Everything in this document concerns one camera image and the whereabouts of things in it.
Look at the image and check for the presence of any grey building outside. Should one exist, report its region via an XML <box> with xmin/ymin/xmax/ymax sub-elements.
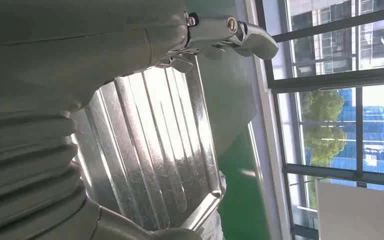
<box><xmin>287</xmin><ymin>0</ymin><xmax>384</xmax><ymax>78</ymax></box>

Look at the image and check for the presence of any dark window frame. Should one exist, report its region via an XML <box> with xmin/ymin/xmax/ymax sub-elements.
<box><xmin>244</xmin><ymin>0</ymin><xmax>384</xmax><ymax>240</ymax></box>

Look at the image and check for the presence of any green conveyor belt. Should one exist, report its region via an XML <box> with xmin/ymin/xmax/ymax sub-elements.
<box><xmin>216</xmin><ymin>127</ymin><xmax>273</xmax><ymax>240</ymax></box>

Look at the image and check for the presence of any green tree outside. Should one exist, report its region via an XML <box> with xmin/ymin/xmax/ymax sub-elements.
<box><xmin>298</xmin><ymin>89</ymin><xmax>348</xmax><ymax>167</ymax></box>

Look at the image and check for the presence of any white panel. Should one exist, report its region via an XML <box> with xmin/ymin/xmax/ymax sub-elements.
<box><xmin>315</xmin><ymin>180</ymin><xmax>384</xmax><ymax>240</ymax></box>

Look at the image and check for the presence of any white electronic scale steel tray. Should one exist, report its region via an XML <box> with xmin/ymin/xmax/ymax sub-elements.
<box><xmin>68</xmin><ymin>55</ymin><xmax>227</xmax><ymax>233</ymax></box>

